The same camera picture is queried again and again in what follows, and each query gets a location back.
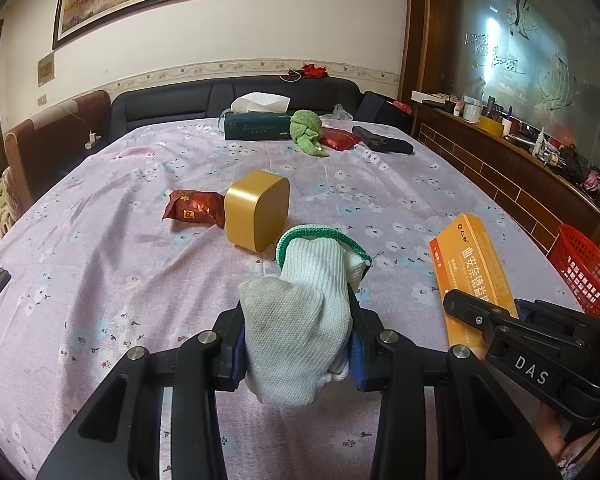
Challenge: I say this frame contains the white knit glove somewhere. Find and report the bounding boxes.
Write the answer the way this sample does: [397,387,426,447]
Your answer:
[238,224,372,406]

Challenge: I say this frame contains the orange medicine box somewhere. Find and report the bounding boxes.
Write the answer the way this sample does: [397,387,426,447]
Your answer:
[428,212,522,361]

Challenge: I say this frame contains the dark red candy packet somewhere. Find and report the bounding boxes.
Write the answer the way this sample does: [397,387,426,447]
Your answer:
[162,190,225,229]

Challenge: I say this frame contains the gold box lid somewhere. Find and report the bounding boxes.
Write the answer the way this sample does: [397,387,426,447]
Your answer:
[224,170,290,252]

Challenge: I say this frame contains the red plastic waste basket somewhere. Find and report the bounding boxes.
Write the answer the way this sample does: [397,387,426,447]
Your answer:
[548,224,600,318]

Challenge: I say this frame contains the floral pink tablecloth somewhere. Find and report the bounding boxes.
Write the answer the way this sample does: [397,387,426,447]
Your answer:
[0,119,577,479]

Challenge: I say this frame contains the wooden brick-pattern counter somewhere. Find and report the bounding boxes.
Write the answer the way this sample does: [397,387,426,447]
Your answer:
[412,104,600,254]

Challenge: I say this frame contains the green tissue box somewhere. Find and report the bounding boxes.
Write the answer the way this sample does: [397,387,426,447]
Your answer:
[219,92,290,141]

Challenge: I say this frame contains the green crumpled cloth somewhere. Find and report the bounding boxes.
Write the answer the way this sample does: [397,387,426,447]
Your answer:
[289,110,327,157]

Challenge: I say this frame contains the red flat pouch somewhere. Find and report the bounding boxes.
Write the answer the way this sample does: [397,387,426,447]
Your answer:
[320,127,361,152]

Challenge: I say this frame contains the black leather sofa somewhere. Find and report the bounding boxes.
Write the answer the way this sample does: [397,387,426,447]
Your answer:
[108,75,363,139]

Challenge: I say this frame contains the brown armchair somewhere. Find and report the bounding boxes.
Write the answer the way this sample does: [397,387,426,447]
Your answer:
[4,90,110,211]

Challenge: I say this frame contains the black toy pistol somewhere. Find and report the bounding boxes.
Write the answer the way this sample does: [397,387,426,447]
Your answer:
[352,126,414,155]

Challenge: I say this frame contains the red knot ornament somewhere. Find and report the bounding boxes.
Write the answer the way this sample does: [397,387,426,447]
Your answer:
[300,64,328,79]

